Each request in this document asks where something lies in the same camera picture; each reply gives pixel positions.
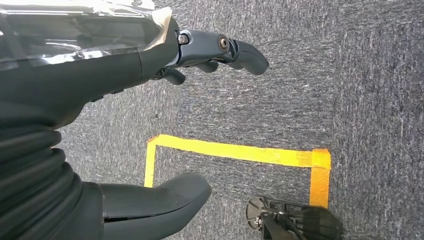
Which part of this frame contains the black robot foot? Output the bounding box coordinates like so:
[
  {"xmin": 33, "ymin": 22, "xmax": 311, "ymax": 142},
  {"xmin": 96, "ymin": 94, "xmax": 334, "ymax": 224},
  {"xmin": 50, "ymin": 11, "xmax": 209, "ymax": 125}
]
[{"xmin": 245, "ymin": 196, "xmax": 344, "ymax": 240}]

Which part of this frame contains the yellow floor tape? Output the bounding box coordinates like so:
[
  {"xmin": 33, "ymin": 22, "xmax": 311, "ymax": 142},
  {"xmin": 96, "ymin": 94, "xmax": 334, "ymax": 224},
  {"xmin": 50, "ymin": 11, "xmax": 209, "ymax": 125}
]
[{"xmin": 144, "ymin": 134, "xmax": 332, "ymax": 210}]

